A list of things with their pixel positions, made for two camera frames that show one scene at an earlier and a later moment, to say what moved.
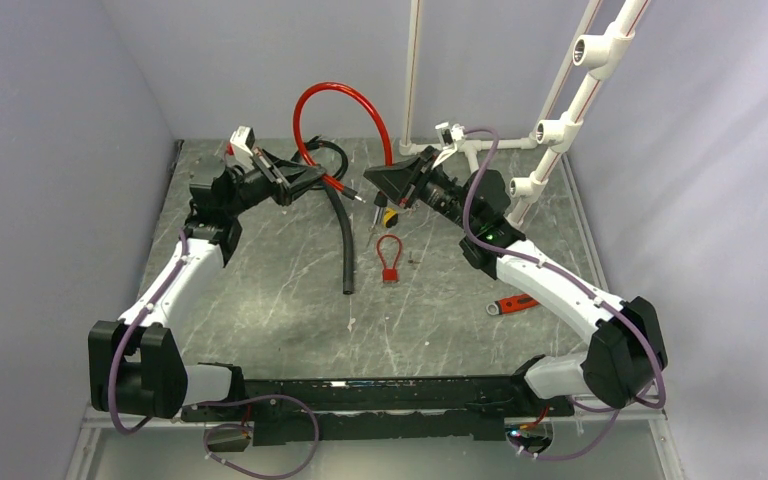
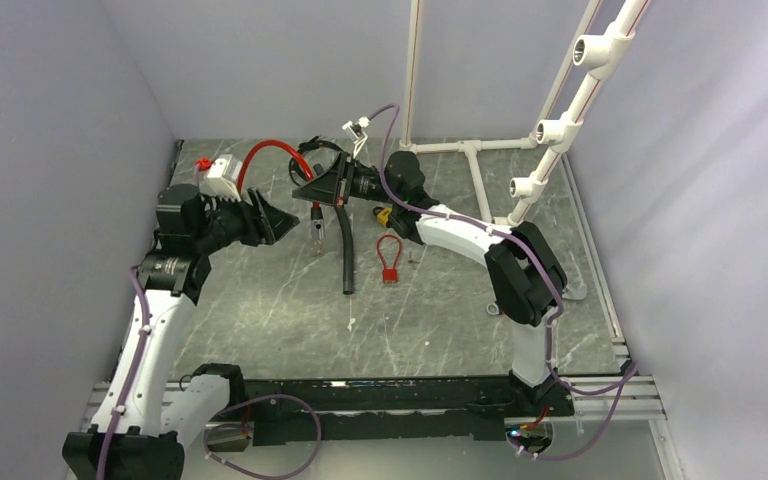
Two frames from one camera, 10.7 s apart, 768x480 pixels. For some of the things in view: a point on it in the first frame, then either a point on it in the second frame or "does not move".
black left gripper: x=290 y=176 → x=266 y=226
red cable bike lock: x=308 y=155 → x=317 y=218
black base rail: x=304 y=411 does not move
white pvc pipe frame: x=595 y=56 does not move
